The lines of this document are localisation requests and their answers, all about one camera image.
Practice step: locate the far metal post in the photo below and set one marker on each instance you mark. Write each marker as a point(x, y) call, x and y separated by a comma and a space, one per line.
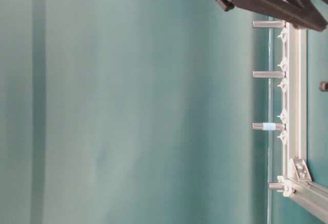
point(268, 24)

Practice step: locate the middle metal post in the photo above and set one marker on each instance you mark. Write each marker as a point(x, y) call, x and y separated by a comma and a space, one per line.
point(268, 74)

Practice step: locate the metal post with blue tape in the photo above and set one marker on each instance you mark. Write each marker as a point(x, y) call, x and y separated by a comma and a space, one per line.
point(268, 126)

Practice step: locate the aluminium extrusion side rail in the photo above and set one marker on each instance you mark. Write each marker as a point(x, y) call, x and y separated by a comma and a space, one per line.
point(312, 197)

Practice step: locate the silver corner bracket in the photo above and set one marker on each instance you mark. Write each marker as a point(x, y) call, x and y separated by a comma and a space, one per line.
point(299, 170)

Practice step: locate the aluminium extrusion rail with posts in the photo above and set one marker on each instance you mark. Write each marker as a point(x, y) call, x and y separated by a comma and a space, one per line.
point(295, 97)

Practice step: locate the corner metal post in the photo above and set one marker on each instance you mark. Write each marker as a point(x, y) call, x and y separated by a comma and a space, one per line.
point(276, 186)

